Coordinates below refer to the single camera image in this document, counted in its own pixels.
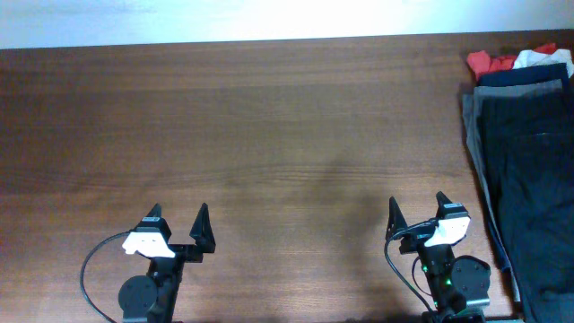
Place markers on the red garment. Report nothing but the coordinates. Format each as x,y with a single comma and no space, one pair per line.
482,63

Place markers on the black shorts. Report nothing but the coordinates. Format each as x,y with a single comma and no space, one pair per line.
528,145

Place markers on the grey shorts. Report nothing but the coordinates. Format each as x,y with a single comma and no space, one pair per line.
472,114

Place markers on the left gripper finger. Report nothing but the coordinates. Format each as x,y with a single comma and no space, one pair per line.
155,212
202,232

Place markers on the white garment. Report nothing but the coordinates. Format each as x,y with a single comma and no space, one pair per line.
527,58

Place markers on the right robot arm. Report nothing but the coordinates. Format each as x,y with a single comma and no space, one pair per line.
458,286

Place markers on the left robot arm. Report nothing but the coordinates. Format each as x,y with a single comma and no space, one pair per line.
151,298

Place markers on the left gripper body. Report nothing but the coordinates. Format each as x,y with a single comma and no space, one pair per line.
183,251

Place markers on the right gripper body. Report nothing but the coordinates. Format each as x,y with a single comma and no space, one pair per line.
413,238

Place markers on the navy blue garment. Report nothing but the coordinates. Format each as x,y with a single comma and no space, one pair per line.
522,81

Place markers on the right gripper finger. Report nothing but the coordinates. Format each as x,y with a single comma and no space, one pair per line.
442,199
396,221

